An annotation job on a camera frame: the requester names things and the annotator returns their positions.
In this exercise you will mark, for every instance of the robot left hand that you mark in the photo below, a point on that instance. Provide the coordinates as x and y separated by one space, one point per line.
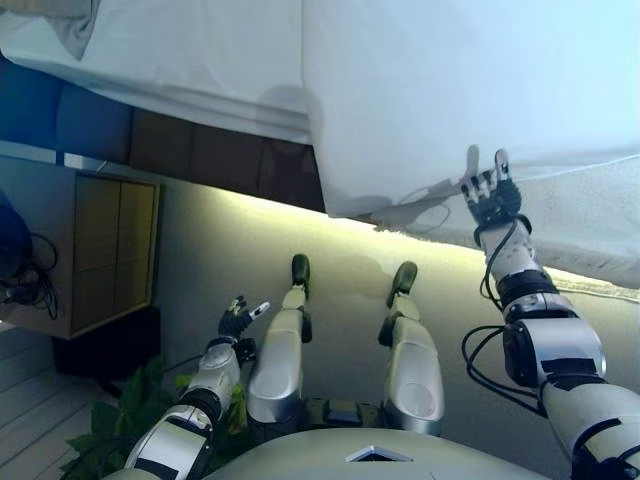
232 325

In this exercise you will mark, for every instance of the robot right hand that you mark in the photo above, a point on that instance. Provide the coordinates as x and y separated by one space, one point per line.
492 200

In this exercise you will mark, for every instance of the white duvet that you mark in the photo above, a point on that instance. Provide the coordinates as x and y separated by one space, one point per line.
450 90

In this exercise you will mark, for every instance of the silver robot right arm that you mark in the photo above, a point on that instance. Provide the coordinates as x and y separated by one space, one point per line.
560 345

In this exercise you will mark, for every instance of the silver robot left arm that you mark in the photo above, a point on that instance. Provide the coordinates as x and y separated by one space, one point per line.
215 370

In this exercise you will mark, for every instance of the robot left leg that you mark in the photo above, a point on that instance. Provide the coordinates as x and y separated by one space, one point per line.
275 360

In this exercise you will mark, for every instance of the robot leg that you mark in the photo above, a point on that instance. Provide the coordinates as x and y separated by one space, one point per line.
415 370
275 360

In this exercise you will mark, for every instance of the dark robot left foot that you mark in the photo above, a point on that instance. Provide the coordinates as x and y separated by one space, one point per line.
301 267

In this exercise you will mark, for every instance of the dark robot foot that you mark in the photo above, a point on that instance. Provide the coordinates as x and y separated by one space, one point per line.
404 277
301 267

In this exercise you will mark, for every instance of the dark robot right foot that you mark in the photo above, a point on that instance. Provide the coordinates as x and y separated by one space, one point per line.
404 277

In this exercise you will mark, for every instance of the green leafy plant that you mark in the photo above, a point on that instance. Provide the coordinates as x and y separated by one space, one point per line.
145 405

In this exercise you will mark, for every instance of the dark robot pelvis block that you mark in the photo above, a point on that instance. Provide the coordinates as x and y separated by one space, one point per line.
340 412

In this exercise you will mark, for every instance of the wooden nightstand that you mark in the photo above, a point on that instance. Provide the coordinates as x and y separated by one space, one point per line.
115 250

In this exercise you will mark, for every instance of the pale robot torso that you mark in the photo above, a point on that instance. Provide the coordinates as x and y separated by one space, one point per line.
310 460

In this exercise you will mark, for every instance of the robot right leg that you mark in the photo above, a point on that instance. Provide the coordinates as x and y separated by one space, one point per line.
415 370

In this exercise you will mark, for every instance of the white fitted sheet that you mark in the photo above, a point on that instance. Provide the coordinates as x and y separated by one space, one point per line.
190 55

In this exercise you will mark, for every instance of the brown upholstered bed frame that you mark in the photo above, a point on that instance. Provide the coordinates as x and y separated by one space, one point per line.
210 150

